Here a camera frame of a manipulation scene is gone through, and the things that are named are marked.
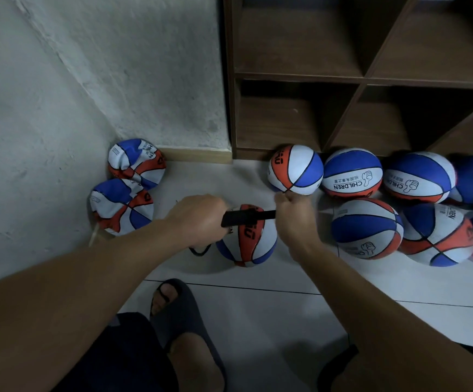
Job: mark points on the person's left hand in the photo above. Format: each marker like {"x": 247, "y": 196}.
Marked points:
{"x": 197, "y": 219}

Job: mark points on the person's right hand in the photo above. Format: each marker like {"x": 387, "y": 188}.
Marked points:
{"x": 296, "y": 226}

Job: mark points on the black hand pump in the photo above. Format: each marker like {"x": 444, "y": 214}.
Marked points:
{"x": 245, "y": 216}

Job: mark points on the brown wooden cubby shelf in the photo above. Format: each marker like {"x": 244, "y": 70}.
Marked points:
{"x": 298, "y": 57}

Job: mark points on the person's right forearm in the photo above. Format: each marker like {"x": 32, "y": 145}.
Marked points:
{"x": 400, "y": 330}

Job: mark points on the person's left forearm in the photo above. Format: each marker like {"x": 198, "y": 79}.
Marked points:
{"x": 57, "y": 314}

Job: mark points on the person's left foot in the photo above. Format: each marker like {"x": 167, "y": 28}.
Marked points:
{"x": 197, "y": 363}

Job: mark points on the black sandal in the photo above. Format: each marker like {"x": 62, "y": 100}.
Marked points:
{"x": 330, "y": 367}
{"x": 186, "y": 312}

